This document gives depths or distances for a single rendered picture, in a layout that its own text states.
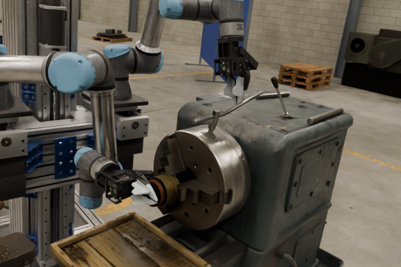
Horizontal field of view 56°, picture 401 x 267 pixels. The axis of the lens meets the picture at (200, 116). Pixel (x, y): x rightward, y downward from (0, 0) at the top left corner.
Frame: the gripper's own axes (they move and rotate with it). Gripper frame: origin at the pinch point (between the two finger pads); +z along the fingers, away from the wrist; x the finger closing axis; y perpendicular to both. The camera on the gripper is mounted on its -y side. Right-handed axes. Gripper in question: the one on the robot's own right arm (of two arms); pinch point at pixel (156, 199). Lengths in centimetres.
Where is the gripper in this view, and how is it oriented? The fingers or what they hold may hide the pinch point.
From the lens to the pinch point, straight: 106.9
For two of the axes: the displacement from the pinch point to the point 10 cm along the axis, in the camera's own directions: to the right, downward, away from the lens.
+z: 7.1, 2.8, -6.4
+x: 1.1, -9.5, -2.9
